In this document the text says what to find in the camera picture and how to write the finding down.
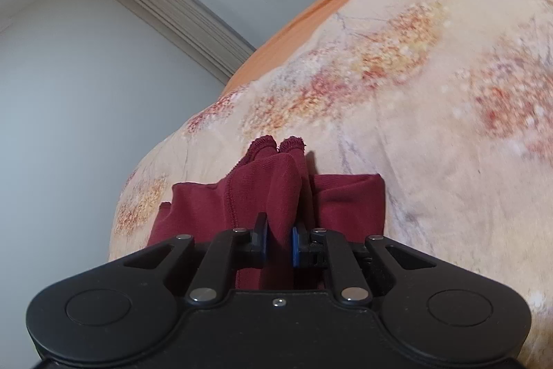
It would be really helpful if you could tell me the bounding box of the maroon small garment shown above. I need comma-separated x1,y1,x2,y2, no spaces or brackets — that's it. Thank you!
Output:
147,134,386,292

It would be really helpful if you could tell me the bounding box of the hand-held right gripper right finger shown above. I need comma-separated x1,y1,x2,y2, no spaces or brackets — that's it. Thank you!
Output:
291,222,437,307

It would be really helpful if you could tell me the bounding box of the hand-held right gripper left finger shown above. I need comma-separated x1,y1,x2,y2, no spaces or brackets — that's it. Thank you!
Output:
123,212,271,306

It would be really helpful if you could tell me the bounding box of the floral printed blanket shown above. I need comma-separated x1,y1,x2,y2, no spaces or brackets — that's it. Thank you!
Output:
108,0,553,369

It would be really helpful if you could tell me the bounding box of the orange bed sheet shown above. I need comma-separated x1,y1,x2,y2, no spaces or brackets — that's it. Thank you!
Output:
219,0,442,96

